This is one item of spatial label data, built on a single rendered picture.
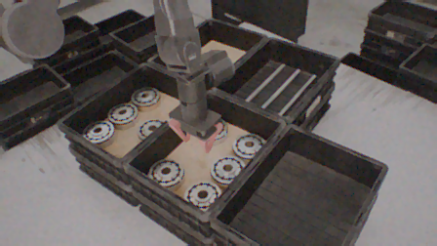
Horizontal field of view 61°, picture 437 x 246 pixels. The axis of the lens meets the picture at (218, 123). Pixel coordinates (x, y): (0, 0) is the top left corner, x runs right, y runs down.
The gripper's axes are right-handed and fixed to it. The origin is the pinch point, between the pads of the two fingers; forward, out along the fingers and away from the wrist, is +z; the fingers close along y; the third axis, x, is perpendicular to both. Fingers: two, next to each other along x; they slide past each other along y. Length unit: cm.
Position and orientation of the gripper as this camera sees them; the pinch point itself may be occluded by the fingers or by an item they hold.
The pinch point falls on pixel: (197, 143)
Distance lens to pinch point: 87.5
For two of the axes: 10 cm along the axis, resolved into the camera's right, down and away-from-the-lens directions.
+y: -8.0, -3.9, 4.7
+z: 0.3, 7.4, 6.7
